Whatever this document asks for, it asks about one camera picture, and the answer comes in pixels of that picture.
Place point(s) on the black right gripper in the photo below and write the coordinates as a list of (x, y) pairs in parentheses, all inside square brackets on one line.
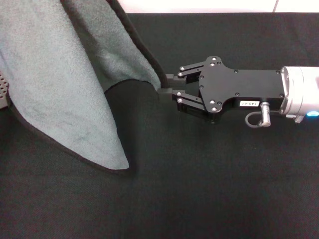
[(236, 84)]

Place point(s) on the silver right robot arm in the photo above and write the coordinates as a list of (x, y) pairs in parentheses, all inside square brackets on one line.
[(301, 89)]

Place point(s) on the black tablecloth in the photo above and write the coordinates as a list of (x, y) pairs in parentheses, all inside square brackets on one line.
[(199, 186)]

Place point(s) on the grey perforated storage box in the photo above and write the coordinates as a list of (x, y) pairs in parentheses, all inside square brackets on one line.
[(3, 94)]

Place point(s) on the towel with black edging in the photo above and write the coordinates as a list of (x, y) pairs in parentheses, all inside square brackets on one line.
[(49, 74)]

